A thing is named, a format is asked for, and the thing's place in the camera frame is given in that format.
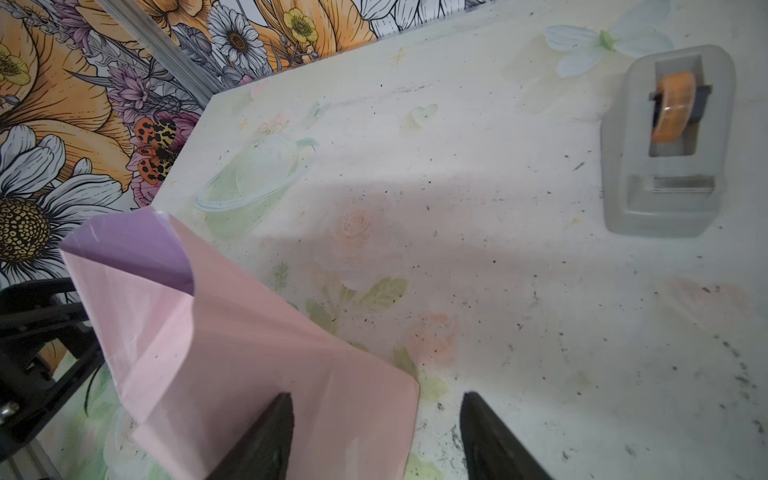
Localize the orange adhesive tape roll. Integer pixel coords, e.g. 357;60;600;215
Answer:
651;71;697;144

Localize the purple wrapping paper sheet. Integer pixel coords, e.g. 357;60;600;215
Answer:
60;208;419;479

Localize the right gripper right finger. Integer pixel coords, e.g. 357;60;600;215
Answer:
460;391;552;480

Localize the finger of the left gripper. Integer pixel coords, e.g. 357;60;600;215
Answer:
1;278;105;462

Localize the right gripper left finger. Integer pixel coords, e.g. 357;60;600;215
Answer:
206;392;295;480

